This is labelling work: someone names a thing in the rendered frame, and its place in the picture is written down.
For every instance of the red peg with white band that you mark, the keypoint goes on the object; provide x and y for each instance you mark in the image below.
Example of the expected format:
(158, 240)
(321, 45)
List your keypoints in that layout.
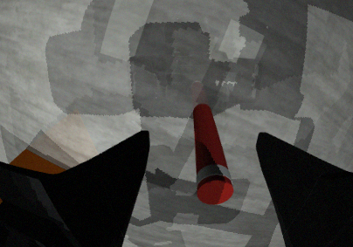
(214, 183)

